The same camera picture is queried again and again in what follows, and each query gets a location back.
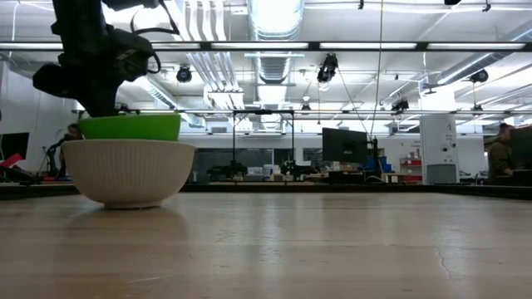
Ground white ribbed bowl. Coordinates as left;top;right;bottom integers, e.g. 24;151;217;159
61;139;196;209

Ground black computer monitor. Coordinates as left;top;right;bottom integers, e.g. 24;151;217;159
322;127;369;165
510;125;532;171

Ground thin black stand frame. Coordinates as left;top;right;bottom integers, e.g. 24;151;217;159
231;109;296;175

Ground white pillar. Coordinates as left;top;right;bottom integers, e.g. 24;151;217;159
418;114;461;186

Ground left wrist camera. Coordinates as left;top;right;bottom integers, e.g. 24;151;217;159
108;27;157;83

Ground red flat object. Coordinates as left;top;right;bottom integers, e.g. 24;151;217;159
0;152;25;169

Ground black aluminium rig frame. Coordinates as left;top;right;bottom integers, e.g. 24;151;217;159
0;181;532;201

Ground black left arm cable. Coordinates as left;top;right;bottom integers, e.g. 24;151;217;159
129;0;180;37

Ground thin hanging cable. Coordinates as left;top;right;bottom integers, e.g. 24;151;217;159
368;0;384;138

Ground person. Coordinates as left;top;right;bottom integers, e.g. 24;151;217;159
57;123;84;145
486;122;517;187

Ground black wall screen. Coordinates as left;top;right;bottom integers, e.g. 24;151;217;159
0;132;31;161

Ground blue storage bins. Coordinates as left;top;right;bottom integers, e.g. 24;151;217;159
364;156;392;174

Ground green plastic bowl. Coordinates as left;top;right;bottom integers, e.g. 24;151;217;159
77;112;183;142

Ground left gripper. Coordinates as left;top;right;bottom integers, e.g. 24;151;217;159
32;24;126;119

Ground black bar with light strips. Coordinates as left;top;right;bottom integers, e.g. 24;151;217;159
0;40;532;53

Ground red shelf rack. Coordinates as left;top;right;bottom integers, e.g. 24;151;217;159
398;156;423;184

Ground silver ventilation duct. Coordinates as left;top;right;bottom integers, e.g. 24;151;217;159
247;0;307;134

